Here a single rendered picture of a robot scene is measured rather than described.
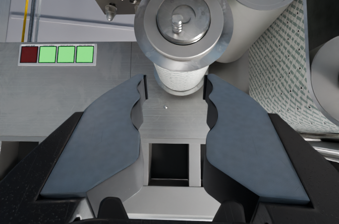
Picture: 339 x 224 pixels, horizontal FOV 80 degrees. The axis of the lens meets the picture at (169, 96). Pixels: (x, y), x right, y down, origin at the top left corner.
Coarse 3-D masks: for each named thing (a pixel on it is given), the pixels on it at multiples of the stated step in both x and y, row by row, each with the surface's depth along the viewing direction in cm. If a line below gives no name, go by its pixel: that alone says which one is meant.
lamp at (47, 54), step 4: (40, 48) 65; (44, 48) 65; (48, 48) 65; (52, 48) 65; (40, 52) 65; (44, 52) 64; (48, 52) 64; (52, 52) 64; (40, 56) 64; (44, 56) 64; (48, 56) 64; (52, 56) 64; (40, 60) 64; (44, 60) 64; (48, 60) 64; (52, 60) 64
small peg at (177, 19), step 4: (176, 16) 25; (180, 16) 25; (172, 20) 25; (176, 20) 25; (180, 20) 25; (172, 24) 26; (176, 24) 25; (180, 24) 26; (176, 28) 26; (180, 28) 27; (176, 32) 28
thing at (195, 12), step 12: (168, 0) 29; (180, 0) 29; (192, 0) 28; (168, 12) 28; (180, 12) 28; (192, 12) 29; (204, 12) 28; (168, 24) 28; (192, 24) 28; (204, 24) 28; (168, 36) 28; (180, 36) 28; (192, 36) 28
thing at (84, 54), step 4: (80, 48) 64; (84, 48) 64; (88, 48) 64; (92, 48) 64; (80, 52) 64; (84, 52) 64; (88, 52) 64; (92, 52) 64; (80, 56) 64; (84, 56) 64; (88, 56) 64; (92, 56) 64; (80, 60) 64; (84, 60) 64; (88, 60) 64
